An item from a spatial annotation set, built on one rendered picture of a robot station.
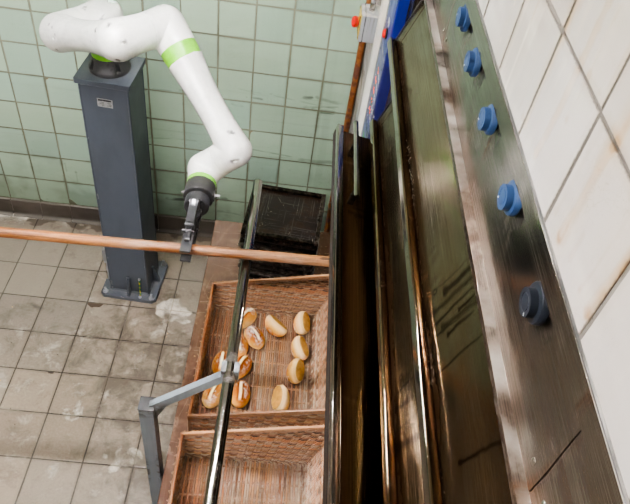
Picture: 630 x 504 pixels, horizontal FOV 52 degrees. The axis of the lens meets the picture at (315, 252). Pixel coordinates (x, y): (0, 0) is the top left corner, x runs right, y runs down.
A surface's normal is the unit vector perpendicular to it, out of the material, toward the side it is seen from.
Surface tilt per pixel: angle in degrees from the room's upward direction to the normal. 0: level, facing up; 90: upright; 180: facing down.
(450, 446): 68
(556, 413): 90
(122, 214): 90
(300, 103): 90
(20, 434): 0
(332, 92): 90
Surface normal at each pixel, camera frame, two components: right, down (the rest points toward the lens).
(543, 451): -0.99, -0.07
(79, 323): 0.12, -0.69
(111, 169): -0.10, 0.71
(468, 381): -0.89, -0.33
